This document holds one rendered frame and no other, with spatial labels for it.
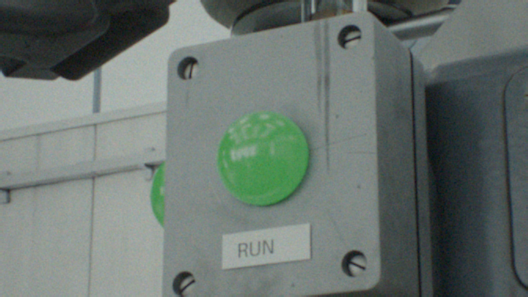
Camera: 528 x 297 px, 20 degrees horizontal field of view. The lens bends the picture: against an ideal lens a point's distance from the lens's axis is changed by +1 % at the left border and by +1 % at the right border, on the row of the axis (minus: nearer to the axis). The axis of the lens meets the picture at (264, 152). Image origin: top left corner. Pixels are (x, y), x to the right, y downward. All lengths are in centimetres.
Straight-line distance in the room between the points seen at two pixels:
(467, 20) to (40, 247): 651
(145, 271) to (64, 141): 86
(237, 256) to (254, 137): 4
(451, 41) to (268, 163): 24
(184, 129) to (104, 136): 661
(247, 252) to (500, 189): 9
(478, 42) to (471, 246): 18
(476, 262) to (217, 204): 9
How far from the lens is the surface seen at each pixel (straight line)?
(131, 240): 684
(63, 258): 703
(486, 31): 64
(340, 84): 45
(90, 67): 96
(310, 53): 46
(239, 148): 44
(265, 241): 45
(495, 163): 49
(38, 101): 740
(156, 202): 48
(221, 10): 95
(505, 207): 48
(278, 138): 44
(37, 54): 91
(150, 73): 708
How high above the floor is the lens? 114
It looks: 19 degrees up
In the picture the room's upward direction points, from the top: straight up
